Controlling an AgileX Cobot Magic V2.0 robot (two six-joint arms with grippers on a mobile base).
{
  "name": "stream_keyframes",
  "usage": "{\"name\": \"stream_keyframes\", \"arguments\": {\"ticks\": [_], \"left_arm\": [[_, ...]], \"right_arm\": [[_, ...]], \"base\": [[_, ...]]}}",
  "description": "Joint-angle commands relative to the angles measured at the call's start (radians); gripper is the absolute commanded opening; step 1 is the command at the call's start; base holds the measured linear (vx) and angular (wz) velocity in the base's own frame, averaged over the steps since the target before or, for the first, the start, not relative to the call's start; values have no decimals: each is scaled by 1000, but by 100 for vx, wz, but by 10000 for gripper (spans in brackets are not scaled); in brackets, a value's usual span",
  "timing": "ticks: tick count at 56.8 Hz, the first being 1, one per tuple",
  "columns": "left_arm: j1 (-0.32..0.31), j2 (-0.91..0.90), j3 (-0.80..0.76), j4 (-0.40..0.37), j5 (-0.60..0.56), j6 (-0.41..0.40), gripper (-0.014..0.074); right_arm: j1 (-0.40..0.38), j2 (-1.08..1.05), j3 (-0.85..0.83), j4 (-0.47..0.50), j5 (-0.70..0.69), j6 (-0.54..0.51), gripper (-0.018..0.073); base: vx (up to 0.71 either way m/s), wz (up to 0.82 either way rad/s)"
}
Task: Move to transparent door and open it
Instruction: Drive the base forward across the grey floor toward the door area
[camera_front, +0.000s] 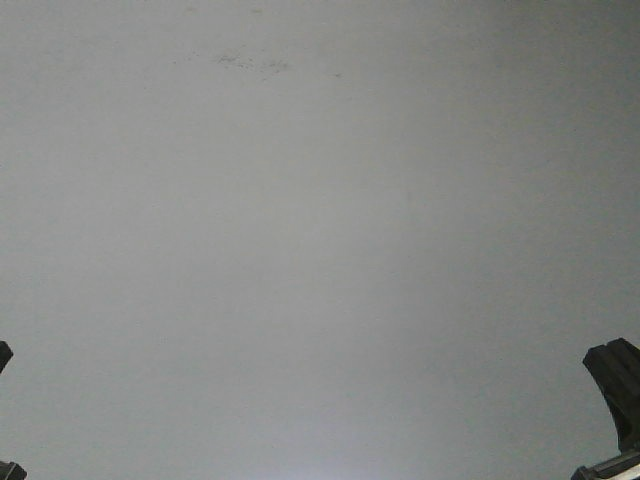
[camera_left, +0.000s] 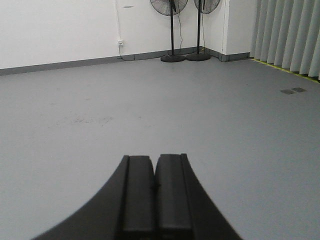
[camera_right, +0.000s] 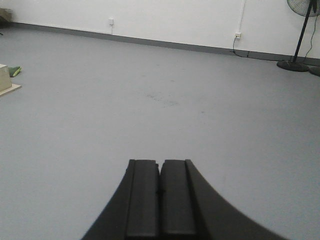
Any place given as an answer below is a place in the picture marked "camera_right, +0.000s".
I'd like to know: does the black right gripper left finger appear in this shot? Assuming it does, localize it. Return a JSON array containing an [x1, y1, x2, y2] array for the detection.
[[83, 159, 159, 240]]

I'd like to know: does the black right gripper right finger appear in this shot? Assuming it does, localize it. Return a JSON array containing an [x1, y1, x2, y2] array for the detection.
[[160, 159, 283, 240]]

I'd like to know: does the light wooden box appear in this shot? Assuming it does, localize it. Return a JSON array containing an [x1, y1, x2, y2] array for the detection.
[[0, 64, 12, 92]]

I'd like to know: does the green sandbag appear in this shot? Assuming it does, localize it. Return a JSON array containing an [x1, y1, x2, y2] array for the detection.
[[8, 66, 22, 78]]

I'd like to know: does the black standing floor fan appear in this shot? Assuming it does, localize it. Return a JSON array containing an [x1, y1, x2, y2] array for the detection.
[[276, 0, 320, 73]]

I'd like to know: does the black power cable on wall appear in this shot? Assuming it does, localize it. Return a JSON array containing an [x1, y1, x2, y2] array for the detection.
[[231, 37, 251, 58]]

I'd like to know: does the white wall socket with plug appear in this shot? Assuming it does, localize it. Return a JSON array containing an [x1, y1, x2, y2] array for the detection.
[[234, 32, 242, 39]]

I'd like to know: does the white wall power outlet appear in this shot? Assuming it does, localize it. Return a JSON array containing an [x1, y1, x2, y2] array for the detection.
[[108, 18, 114, 26]]

